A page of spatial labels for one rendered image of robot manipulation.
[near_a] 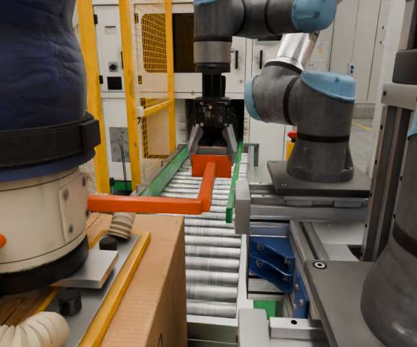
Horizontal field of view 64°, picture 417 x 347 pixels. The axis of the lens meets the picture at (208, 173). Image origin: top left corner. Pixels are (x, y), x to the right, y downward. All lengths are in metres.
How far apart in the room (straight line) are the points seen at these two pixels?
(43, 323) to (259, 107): 0.63
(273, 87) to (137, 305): 0.55
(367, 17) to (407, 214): 9.97
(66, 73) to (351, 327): 0.41
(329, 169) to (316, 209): 0.10
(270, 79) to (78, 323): 0.64
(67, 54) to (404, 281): 0.42
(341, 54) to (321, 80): 9.28
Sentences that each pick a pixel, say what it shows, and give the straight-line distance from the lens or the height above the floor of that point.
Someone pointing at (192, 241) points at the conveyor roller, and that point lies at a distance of 1.53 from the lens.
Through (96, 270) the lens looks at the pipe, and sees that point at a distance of 0.53.
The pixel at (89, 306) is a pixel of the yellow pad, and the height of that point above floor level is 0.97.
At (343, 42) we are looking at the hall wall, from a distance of 10.04.
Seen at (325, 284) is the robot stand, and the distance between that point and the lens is 0.42.
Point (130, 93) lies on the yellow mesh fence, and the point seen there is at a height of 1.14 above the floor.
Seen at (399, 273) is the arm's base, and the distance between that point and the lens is 0.35.
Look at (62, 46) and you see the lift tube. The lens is 0.45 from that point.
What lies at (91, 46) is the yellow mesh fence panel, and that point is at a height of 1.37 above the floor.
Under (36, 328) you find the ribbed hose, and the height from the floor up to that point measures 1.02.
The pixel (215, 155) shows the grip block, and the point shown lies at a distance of 0.70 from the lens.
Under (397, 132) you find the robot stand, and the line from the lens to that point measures 0.62.
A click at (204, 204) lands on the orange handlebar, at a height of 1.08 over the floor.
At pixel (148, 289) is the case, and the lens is 0.56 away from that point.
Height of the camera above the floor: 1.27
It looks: 17 degrees down
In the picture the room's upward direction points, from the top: straight up
